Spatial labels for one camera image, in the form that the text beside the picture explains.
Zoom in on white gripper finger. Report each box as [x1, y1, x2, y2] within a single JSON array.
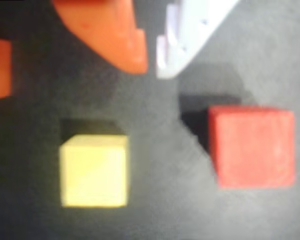
[[155, 0, 240, 80]]

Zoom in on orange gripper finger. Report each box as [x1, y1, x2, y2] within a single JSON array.
[[52, 0, 149, 75]]

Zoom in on red cube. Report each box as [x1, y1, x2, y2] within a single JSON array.
[[207, 105, 296, 189]]

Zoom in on yellow cube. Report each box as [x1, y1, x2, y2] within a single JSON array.
[[59, 134, 128, 209]]

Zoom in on black table mat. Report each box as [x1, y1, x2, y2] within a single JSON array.
[[0, 0, 300, 240]]

